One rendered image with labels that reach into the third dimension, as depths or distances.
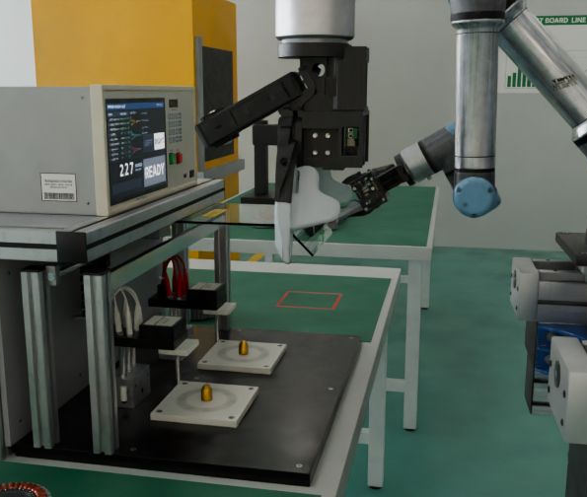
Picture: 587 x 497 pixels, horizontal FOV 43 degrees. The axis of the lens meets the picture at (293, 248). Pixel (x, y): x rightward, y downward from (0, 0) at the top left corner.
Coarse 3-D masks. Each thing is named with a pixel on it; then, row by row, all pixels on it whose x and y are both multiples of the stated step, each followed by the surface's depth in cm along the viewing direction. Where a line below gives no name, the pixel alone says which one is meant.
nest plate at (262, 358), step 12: (216, 348) 158; (228, 348) 158; (252, 348) 158; (264, 348) 158; (276, 348) 158; (204, 360) 151; (216, 360) 151; (228, 360) 151; (240, 360) 151; (252, 360) 151; (264, 360) 151; (276, 360) 151; (252, 372) 147; (264, 372) 146
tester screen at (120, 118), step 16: (112, 112) 120; (128, 112) 125; (144, 112) 132; (160, 112) 139; (112, 128) 120; (128, 128) 126; (144, 128) 132; (160, 128) 139; (112, 144) 120; (128, 144) 126; (112, 160) 120; (128, 160) 126; (112, 176) 120; (128, 192) 127
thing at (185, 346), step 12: (132, 324) 134; (144, 324) 128; (156, 324) 128; (168, 324) 128; (180, 324) 130; (120, 336) 129; (132, 336) 129; (144, 336) 128; (156, 336) 128; (168, 336) 127; (180, 336) 130; (120, 348) 130; (132, 348) 134; (156, 348) 128; (168, 348) 127; (180, 348) 128; (192, 348) 130; (120, 360) 130; (132, 360) 135; (120, 372) 131
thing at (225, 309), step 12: (192, 288) 152; (204, 288) 152; (216, 288) 152; (156, 300) 152; (168, 300) 152; (180, 300) 152; (192, 300) 151; (204, 300) 151; (216, 300) 150; (180, 312) 158; (204, 312) 151; (216, 312) 151; (228, 312) 150
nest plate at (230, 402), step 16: (192, 384) 138; (208, 384) 138; (176, 400) 131; (192, 400) 131; (224, 400) 131; (240, 400) 131; (160, 416) 126; (176, 416) 125; (192, 416) 125; (208, 416) 125; (224, 416) 125; (240, 416) 125
